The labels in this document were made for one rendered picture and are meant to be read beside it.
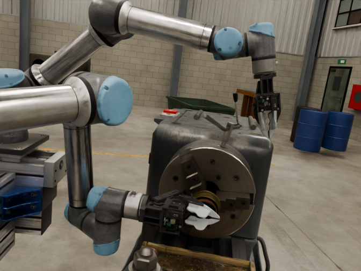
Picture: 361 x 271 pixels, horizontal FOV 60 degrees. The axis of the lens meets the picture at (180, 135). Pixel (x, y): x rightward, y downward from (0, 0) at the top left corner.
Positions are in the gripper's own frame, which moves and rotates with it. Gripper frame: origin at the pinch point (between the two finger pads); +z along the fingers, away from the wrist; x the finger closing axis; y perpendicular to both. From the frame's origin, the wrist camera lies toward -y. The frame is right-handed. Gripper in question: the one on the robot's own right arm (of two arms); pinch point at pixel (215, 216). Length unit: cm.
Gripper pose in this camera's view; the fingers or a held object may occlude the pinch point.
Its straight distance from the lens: 89.3
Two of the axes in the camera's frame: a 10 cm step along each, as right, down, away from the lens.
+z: 9.8, 1.5, -1.3
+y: -1.6, 2.0, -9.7
